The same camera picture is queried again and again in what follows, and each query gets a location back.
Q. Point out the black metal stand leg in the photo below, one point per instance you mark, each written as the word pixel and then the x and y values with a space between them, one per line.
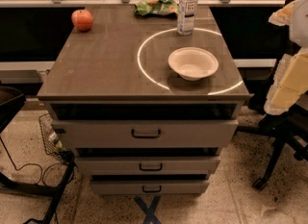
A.
pixel 55 193

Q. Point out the black table left edge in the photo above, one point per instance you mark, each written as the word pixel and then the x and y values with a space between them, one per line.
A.
pixel 11 102

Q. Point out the grey drawer cabinet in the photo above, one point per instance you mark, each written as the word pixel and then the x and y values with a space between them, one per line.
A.
pixel 118 71

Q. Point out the middle drawer with handle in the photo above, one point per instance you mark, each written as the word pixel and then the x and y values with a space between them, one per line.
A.
pixel 147 165

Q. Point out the black office chair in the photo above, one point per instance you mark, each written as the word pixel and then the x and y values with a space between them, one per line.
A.
pixel 290 127

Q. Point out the white paper bowl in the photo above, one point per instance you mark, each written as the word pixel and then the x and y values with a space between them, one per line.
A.
pixel 192 63

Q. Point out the top drawer with handle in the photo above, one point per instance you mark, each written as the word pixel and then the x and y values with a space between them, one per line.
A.
pixel 145 134

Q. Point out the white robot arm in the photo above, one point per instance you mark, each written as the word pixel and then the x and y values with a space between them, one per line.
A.
pixel 298 28

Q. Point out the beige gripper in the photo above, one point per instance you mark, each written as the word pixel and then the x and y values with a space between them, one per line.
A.
pixel 299 21

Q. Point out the drawer with handle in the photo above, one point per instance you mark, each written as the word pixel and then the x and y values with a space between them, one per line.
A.
pixel 147 165
pixel 149 187
pixel 145 134

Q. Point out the wire mesh basket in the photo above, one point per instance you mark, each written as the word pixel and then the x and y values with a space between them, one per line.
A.
pixel 52 144

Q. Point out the green snack bag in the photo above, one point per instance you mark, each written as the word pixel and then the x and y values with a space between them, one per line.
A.
pixel 156 7

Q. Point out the bottom drawer with handle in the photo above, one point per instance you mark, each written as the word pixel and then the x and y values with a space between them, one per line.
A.
pixel 149 187

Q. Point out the red apple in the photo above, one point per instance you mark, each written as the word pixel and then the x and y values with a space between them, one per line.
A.
pixel 82 20

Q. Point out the clear plastic water bottle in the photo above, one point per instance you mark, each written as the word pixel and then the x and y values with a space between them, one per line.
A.
pixel 186 16

